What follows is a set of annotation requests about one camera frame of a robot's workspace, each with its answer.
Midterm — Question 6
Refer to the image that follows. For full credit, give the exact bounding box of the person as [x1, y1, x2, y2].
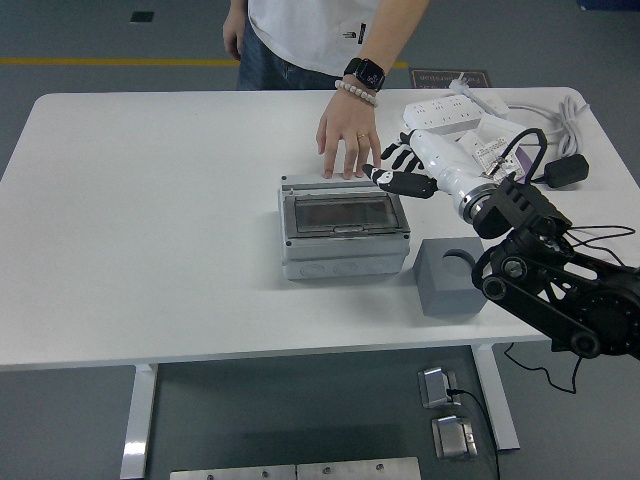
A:
[237, 0, 396, 92]

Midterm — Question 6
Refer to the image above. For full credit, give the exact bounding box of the black floor socket cable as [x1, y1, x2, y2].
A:
[447, 387, 501, 480]

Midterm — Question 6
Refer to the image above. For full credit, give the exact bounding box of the black smartwatch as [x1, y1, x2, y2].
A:
[342, 57, 387, 93]

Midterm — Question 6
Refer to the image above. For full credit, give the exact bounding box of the black power adapter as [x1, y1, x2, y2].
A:
[543, 153, 590, 190]

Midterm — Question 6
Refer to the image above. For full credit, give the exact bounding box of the transparent hinged box lid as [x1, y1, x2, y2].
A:
[282, 193, 404, 237]

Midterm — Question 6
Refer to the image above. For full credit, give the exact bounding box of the metal floor plate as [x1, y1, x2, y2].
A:
[169, 464, 297, 480]
[295, 456, 421, 480]

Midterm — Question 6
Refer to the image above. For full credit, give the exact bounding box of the white square socket panel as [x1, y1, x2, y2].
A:
[474, 118, 527, 151]

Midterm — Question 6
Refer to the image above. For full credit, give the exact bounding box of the white bead bracelet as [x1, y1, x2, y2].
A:
[334, 78, 380, 109]

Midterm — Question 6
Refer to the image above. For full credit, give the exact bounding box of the person's right hand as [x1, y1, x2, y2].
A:
[222, 7, 247, 62]

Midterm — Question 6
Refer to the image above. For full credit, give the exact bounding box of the grey battery holder block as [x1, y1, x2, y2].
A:
[413, 237, 486, 317]

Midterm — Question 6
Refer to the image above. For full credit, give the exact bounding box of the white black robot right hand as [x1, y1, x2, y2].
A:
[362, 128, 490, 209]

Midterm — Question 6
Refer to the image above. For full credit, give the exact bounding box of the thin black adapter cord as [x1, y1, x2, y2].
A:
[502, 175, 640, 396]

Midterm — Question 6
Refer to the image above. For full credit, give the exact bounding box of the dark printed floor sign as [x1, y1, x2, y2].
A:
[410, 68, 491, 90]

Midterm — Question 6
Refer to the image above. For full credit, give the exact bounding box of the white table leg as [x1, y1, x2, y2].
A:
[119, 363, 159, 480]
[472, 343, 521, 454]

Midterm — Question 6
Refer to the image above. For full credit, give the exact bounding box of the white plug with adapter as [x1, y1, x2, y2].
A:
[448, 73, 510, 117]

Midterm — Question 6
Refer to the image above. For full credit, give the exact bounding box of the white power strip cable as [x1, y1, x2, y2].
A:
[504, 94, 591, 159]

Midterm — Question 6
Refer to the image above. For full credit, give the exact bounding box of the grey plastic junction box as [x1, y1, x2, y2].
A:
[278, 172, 412, 281]

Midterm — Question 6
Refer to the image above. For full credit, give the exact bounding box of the silver floor socket box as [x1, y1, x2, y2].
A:
[430, 414, 479, 461]
[417, 368, 464, 410]

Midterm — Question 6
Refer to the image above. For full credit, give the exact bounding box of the person's left hand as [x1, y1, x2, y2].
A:
[316, 92, 382, 180]

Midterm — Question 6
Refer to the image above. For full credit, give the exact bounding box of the white power strip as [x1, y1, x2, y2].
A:
[402, 94, 485, 135]

